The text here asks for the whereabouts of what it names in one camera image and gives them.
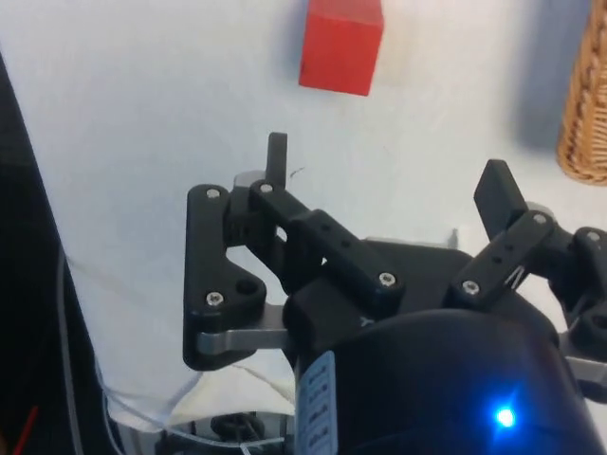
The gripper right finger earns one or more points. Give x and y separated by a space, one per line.
498 199

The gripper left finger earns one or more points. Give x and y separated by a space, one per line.
208 265

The red cube block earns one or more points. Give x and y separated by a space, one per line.
339 52

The wicker basket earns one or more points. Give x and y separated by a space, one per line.
588 118

